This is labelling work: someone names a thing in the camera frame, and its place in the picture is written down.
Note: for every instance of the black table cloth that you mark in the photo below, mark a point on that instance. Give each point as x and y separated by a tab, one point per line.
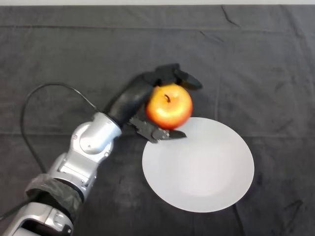
246	61

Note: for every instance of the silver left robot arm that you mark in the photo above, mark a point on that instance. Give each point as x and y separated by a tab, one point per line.
81	152

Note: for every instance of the round white plate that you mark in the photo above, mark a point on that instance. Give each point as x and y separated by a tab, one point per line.
199	177

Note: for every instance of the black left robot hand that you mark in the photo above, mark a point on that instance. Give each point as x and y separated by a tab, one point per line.
130	100

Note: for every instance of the red yellow apple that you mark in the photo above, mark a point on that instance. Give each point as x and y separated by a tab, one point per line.
169	110

